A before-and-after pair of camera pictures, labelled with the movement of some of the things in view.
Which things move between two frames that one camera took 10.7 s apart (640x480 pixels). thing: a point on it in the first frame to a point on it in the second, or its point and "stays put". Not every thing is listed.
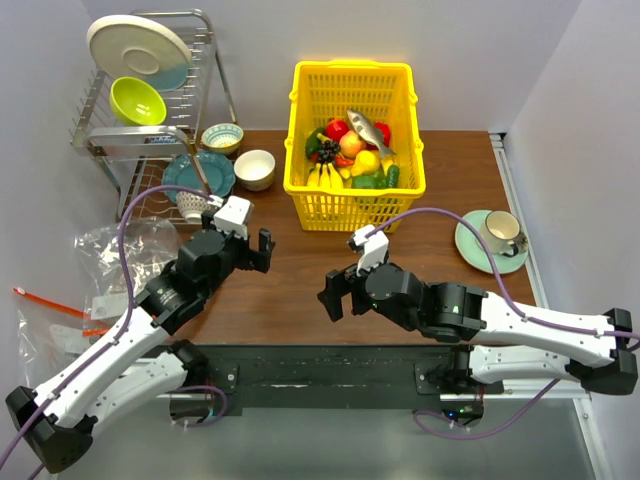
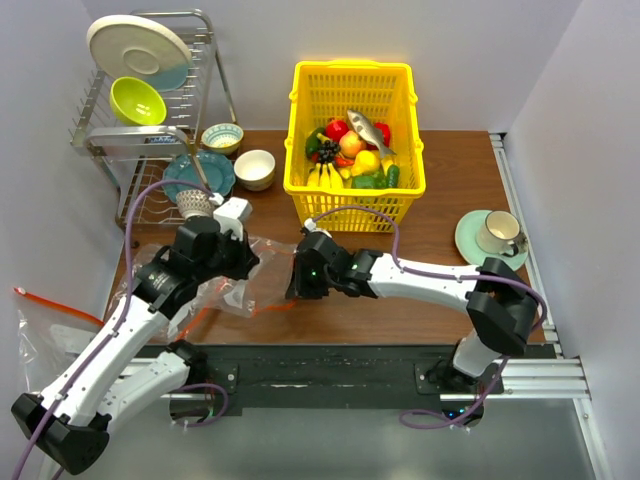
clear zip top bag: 151,244 to 267,286
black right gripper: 338,283 to 298,287
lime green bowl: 135,101 stays put
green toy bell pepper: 377,181 stays put
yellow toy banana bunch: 327,178 stays put
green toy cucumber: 393,175 stays put
